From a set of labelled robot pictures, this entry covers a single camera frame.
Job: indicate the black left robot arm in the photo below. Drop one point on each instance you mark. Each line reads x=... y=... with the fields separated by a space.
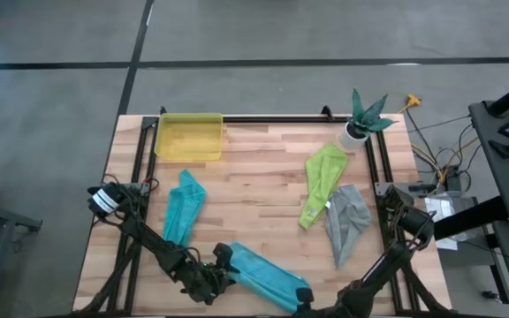
x=148 y=234

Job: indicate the snake plant in white pot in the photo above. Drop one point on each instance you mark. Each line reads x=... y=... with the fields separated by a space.
x=362 y=121

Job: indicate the yellow translucent plastic basket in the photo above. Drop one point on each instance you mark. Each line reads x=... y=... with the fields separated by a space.
x=188 y=137

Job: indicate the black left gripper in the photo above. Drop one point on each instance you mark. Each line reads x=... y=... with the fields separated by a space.
x=203 y=280

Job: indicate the black equipment desk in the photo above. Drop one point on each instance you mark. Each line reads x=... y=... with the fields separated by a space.
x=497 y=176

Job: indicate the black caster wheel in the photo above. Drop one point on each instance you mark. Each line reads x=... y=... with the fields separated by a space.
x=489 y=295

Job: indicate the teal microfiber towel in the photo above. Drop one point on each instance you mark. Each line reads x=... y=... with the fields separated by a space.
x=184 y=207

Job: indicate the blue microfiber towel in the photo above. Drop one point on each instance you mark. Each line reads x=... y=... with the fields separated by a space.
x=268 y=278

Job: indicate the black power strip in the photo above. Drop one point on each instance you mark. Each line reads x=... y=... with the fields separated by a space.
x=454 y=179

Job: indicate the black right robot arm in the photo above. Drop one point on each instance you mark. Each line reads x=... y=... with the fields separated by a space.
x=409 y=216

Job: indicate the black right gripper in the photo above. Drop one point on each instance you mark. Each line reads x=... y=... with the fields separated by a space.
x=325 y=311

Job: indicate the lime green microfiber towel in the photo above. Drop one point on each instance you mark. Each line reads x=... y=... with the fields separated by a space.
x=323 y=176

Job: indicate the grey microfiber towel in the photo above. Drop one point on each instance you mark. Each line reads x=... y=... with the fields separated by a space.
x=347 y=221

